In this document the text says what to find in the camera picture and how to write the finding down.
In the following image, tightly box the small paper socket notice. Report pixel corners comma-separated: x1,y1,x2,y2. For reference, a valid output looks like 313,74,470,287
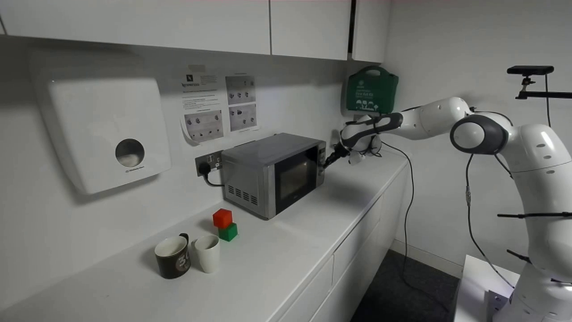
227,104,259,134
223,74,257,108

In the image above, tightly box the dark printed mug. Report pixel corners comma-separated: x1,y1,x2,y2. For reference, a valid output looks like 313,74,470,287
152,231,193,281

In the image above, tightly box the white paper towel dispenser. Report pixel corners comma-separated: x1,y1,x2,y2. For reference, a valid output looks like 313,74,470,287
36,77,173,197

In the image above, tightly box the black stereo camera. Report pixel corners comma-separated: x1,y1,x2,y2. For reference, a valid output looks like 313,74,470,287
506,65,556,77

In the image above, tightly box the green cube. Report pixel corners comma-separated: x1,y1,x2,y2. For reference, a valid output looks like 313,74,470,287
218,222,239,244

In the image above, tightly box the wall socket behind microwave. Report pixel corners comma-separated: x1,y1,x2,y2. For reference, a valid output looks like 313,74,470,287
193,151,223,179

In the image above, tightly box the white wall cabinet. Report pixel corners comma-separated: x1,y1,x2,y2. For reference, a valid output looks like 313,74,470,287
0,0,393,65

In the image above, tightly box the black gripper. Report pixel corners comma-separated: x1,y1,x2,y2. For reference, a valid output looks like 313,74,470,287
322,124,382,168

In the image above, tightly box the white robot mounting table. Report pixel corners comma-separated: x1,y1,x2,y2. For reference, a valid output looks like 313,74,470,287
454,254,522,322

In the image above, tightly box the green first aid kit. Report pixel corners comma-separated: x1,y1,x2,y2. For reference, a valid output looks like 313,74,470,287
341,65,400,118

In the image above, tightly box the paper notice with logo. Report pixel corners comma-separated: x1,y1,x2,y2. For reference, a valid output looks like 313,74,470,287
171,63,225,95

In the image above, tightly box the black power plug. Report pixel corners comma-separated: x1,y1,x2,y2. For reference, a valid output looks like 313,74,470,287
196,159,225,188

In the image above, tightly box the white base cabinet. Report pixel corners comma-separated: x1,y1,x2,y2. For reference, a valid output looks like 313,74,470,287
266,163,413,322

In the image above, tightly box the white mug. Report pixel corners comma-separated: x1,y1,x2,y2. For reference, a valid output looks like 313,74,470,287
193,233,221,276

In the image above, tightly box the red cube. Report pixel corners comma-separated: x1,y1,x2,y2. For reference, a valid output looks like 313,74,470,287
211,208,234,231

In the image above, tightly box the silver microwave oven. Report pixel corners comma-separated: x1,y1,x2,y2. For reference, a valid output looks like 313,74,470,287
220,131,329,222

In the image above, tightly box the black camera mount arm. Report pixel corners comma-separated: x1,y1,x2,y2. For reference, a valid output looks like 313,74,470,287
515,74,572,102

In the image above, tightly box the curled paper socket notice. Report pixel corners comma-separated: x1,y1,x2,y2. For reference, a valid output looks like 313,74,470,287
179,95,227,147

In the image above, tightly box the thin black cable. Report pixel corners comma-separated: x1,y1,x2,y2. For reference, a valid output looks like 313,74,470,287
377,140,418,260
463,152,518,292

